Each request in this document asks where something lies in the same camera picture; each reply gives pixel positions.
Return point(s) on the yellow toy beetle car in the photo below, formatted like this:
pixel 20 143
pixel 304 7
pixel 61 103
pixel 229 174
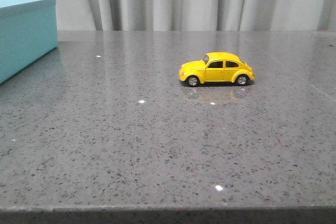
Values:
pixel 217 67

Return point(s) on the light blue storage box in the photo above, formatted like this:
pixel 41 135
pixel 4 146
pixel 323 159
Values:
pixel 28 31

